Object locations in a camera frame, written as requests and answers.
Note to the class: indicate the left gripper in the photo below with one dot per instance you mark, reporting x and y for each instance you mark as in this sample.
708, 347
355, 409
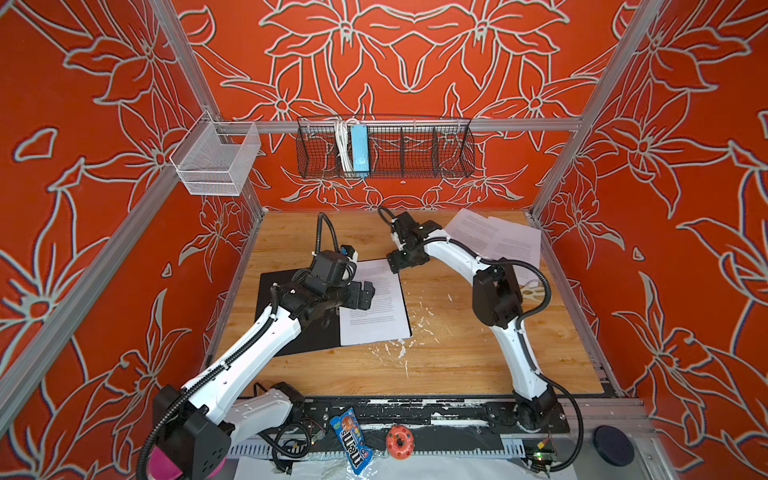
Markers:
354, 299

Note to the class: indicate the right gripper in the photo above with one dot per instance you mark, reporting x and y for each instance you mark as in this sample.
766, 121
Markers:
399, 262

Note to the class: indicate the paper sheet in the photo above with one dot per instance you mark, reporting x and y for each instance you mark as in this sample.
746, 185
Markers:
475, 231
515, 241
386, 319

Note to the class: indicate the grey clip folder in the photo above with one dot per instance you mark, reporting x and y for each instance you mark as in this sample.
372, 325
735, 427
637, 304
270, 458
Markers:
319, 321

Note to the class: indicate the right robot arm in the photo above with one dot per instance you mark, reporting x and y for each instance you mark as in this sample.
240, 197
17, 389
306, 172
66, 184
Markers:
497, 302

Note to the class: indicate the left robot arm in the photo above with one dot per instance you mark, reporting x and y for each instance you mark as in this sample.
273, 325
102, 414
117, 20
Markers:
195, 425

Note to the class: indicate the blue white box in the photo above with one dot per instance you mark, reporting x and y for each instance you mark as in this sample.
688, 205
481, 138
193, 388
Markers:
360, 149

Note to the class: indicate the blue candy bag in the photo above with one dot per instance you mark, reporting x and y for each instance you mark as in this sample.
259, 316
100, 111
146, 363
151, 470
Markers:
347, 430

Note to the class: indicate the red toy wheel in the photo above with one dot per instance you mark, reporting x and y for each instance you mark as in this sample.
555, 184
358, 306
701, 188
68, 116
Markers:
400, 442

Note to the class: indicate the clear plastic bin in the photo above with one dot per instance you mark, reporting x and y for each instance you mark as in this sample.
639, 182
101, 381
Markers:
215, 158

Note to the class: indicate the small green circuit board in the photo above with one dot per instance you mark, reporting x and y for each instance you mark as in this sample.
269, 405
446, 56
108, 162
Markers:
540, 453

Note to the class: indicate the pink dumbbell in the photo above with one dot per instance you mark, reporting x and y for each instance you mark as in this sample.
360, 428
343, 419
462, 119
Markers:
188, 461

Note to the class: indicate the dark round disc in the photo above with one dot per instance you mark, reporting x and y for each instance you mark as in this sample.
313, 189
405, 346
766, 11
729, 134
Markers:
613, 446

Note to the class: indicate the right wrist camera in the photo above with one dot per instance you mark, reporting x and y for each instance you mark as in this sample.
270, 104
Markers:
409, 233

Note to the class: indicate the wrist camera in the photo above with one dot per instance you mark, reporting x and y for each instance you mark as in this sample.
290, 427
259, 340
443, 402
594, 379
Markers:
349, 251
409, 233

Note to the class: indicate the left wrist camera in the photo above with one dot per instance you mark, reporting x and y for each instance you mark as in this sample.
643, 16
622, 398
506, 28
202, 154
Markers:
349, 251

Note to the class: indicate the black wire basket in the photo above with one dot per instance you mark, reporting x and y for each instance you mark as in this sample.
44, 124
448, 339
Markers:
400, 147

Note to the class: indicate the white handled scissors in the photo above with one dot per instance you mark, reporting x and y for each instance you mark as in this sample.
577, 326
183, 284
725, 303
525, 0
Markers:
533, 292

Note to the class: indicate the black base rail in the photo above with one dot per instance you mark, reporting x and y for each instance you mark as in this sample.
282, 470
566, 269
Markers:
498, 414

